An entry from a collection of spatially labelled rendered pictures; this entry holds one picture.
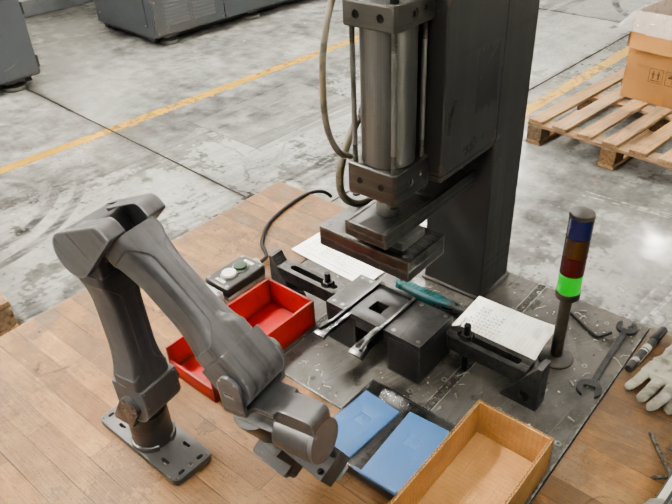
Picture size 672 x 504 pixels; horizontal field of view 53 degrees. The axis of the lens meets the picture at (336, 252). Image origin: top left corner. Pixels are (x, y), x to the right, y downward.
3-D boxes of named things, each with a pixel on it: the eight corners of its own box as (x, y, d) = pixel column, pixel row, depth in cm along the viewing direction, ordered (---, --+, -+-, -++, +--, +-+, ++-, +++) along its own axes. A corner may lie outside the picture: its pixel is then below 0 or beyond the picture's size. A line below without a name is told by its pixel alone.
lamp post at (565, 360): (531, 359, 117) (555, 213, 100) (546, 341, 121) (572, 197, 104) (563, 375, 114) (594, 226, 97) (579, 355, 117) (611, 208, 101)
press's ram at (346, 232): (317, 260, 114) (305, 93, 97) (406, 198, 130) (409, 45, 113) (404, 300, 104) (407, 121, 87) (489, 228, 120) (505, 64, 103)
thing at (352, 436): (298, 448, 101) (296, 435, 99) (366, 391, 110) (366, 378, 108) (331, 474, 97) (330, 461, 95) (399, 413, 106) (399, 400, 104)
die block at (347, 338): (328, 336, 124) (326, 305, 120) (362, 309, 130) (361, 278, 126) (418, 385, 113) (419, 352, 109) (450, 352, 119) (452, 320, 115)
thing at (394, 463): (353, 481, 96) (352, 467, 94) (409, 413, 106) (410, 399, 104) (394, 505, 92) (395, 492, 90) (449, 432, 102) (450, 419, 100)
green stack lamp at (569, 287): (552, 290, 109) (554, 273, 107) (562, 279, 111) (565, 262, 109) (574, 299, 106) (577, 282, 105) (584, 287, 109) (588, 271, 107)
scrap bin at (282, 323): (170, 372, 118) (164, 346, 115) (271, 301, 134) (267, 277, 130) (216, 403, 112) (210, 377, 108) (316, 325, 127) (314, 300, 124)
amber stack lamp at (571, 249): (558, 255, 105) (561, 237, 103) (568, 244, 107) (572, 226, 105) (581, 263, 102) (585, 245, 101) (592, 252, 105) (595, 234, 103)
